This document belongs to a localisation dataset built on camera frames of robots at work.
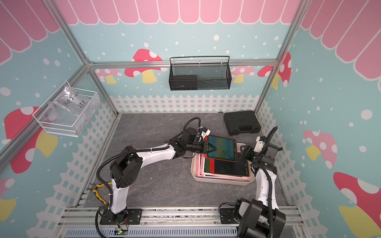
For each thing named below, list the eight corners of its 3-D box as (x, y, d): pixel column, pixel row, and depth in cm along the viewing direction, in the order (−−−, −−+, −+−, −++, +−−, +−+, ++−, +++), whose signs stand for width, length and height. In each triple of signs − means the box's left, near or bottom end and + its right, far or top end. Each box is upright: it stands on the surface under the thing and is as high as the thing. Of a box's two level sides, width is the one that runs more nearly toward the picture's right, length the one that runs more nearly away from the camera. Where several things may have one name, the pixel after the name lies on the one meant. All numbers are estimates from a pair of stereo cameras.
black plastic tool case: (229, 136, 108) (230, 131, 103) (223, 117, 120) (224, 112, 115) (259, 133, 109) (262, 128, 105) (250, 115, 121) (252, 110, 117)
